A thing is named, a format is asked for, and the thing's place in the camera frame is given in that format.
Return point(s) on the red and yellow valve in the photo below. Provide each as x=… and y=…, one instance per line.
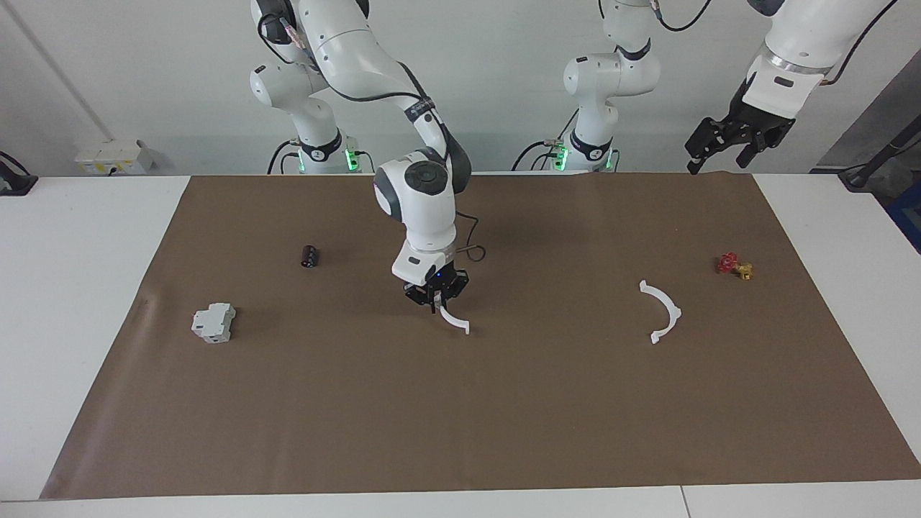
x=729, y=263

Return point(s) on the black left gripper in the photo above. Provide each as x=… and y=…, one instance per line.
x=748, y=122

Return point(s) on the black tripod stand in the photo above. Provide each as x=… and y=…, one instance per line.
x=856, y=176

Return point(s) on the white wall socket box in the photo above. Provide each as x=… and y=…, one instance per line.
x=108, y=157

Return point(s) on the grey partition panel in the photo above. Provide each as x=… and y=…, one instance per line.
x=885, y=115

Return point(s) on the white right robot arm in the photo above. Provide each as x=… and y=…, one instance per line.
x=424, y=208

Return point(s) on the brown paper mat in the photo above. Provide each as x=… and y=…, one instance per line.
x=460, y=403

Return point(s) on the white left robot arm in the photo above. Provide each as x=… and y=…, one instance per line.
x=806, y=36

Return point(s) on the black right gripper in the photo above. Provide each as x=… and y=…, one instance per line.
x=450, y=280

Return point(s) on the black clamp mount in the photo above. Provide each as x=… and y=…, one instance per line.
x=14, y=183

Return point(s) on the black cylindrical capacitor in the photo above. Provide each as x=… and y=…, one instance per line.
x=310, y=256

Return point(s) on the white circuit breaker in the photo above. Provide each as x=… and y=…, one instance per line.
x=212, y=324

